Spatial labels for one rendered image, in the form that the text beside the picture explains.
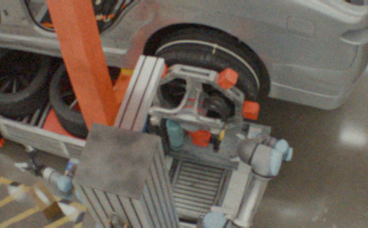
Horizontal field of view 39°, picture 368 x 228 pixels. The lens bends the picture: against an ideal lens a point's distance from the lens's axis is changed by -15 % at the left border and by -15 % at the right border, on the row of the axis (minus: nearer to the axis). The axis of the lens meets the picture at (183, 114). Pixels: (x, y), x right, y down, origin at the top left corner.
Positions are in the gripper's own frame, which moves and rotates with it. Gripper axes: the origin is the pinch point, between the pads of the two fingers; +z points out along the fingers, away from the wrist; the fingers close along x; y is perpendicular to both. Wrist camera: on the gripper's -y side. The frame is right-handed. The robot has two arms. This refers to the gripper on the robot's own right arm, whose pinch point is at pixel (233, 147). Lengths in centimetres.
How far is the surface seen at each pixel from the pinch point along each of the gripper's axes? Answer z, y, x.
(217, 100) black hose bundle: 10.8, 16.1, -20.5
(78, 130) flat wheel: 113, -40, -4
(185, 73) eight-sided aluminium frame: 29.6, 22.3, -31.1
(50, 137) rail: 135, -37, 6
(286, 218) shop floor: -37, -83, 26
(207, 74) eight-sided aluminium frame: 18.4, 18.2, -33.4
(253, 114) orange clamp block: -7.7, -3.0, -21.7
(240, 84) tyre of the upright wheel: 0.8, 9.1, -34.1
